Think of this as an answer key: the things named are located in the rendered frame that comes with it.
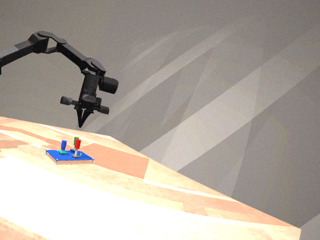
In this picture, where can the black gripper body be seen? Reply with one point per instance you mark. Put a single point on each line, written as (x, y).
(68, 101)

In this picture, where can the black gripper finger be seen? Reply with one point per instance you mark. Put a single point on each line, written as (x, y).
(84, 117)
(79, 114)

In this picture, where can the blue circuit board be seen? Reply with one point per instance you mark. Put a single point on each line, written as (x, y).
(69, 155)

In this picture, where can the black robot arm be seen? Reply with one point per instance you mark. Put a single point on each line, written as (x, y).
(92, 69)

